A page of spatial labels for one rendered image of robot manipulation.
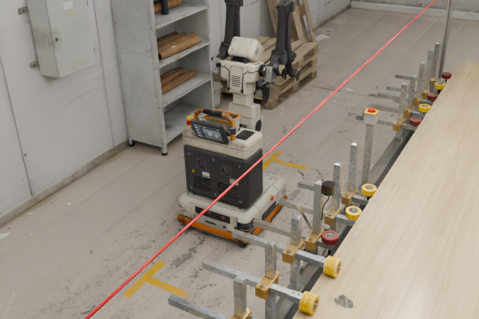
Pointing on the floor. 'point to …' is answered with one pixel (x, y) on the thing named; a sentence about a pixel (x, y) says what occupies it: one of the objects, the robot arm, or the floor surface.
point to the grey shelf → (201, 65)
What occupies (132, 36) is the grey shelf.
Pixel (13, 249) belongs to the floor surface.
